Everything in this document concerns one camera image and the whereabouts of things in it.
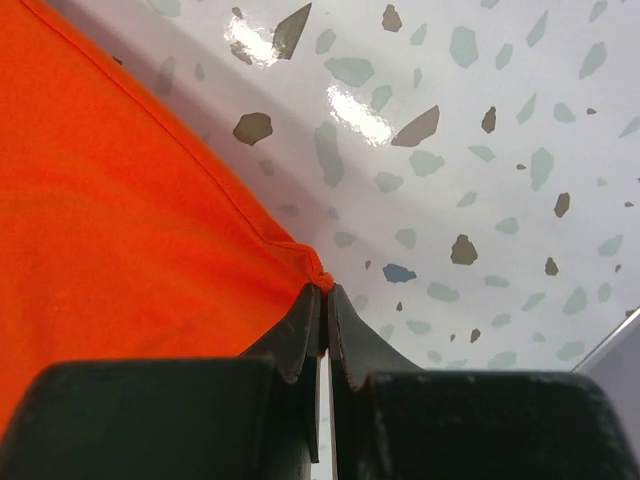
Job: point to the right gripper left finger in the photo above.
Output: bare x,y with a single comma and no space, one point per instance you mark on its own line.
254,416

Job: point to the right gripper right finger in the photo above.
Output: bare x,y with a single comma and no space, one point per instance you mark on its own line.
395,420

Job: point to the orange t shirt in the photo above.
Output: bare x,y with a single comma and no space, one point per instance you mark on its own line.
122,235

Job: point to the aluminium table edge rail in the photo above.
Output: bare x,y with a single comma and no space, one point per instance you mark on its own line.
623,334

